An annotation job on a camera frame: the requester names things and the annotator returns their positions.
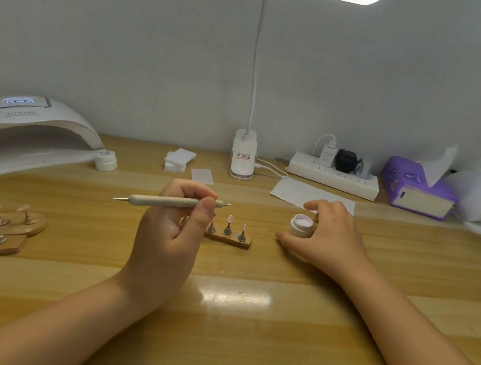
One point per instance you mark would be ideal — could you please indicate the purple tissue box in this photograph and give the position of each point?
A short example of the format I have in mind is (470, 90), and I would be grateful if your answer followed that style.
(403, 185)

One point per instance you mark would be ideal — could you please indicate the person's left hand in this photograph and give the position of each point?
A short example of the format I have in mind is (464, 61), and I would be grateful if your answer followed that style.
(165, 250)

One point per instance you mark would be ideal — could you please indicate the small white paper square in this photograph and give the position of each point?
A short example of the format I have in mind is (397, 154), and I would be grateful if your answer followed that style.
(202, 175)

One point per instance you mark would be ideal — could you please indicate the white gel jar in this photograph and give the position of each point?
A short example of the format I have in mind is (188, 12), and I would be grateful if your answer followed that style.
(302, 225)

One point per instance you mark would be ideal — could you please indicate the white desk lamp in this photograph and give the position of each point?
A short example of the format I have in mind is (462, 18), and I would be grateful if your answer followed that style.
(244, 155)

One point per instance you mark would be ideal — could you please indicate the person's right hand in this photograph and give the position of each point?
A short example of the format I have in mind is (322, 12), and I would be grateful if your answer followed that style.
(331, 246)

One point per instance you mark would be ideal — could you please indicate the person's left forearm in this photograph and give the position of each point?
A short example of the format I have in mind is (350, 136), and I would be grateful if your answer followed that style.
(46, 331)

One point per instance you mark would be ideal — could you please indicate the white paper sheet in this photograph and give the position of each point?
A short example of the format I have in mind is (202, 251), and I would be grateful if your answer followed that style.
(294, 192)

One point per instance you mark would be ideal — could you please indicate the black plug adapter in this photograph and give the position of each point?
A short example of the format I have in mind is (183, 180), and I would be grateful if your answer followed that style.
(347, 161)

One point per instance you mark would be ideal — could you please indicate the white charger plug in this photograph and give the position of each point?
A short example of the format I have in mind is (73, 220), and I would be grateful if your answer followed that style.
(328, 154)

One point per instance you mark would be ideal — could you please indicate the stack of white cotton pads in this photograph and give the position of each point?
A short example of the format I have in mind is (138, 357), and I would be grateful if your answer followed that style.
(180, 160)

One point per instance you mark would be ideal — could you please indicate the white power strip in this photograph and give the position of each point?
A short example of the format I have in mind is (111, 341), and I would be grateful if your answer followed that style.
(333, 175)

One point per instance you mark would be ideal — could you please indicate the grey dotting pen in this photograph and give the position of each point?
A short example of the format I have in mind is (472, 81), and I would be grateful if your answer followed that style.
(150, 200)

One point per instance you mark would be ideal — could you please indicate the grey plug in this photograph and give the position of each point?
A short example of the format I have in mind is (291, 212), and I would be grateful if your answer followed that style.
(365, 169)

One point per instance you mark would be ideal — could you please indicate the small closed white jar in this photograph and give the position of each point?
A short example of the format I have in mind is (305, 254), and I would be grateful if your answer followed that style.
(106, 160)

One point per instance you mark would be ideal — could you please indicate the wooden nail holder strip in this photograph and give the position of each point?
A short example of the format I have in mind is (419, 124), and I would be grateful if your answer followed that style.
(229, 239)

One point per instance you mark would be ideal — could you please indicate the white tissue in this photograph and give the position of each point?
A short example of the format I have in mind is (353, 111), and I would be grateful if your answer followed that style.
(439, 165)

